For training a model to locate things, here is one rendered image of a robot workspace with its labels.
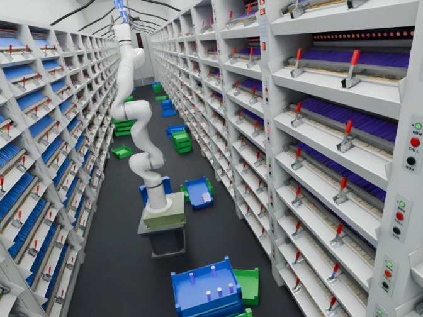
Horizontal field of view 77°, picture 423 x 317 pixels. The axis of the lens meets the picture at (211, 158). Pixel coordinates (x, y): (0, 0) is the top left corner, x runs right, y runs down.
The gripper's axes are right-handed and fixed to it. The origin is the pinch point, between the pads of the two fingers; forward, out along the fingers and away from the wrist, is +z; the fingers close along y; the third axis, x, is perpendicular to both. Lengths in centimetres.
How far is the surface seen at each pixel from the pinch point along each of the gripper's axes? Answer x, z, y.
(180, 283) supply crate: 62, -150, 11
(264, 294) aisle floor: 47, -180, 56
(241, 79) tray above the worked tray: 6, -51, 71
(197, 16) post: -50, 10, 55
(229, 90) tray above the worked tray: 5, -56, 62
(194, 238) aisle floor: -12, -164, 20
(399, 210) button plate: 133, -97, 72
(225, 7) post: 17, -9, 65
